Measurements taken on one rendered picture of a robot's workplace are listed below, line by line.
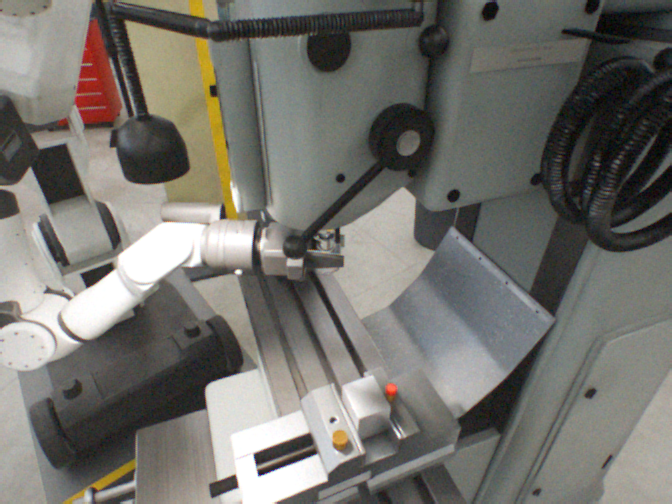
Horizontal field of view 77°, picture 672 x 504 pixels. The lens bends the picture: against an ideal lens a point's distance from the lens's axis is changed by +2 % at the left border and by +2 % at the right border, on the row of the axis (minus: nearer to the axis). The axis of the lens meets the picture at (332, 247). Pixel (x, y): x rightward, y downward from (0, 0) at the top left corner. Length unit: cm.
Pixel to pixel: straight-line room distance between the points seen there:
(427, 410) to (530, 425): 35
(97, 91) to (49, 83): 441
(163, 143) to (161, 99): 183
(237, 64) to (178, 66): 178
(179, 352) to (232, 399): 49
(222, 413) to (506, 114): 77
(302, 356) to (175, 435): 36
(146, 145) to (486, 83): 37
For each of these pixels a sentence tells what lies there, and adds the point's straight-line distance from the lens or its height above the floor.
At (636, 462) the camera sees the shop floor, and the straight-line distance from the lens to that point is 217.
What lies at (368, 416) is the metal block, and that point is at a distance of 65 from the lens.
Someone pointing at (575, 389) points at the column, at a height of 92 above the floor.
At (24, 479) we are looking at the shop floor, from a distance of 214.
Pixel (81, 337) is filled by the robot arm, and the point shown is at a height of 113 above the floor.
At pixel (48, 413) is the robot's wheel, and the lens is 144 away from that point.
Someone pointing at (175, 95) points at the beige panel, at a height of 103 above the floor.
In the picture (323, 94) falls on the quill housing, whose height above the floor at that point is 151.
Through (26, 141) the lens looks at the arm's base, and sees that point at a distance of 77.
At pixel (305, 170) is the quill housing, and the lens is 48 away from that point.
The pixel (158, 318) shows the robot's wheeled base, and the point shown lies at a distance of 160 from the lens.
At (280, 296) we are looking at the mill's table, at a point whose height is 94.
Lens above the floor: 163
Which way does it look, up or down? 36 degrees down
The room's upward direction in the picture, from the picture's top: straight up
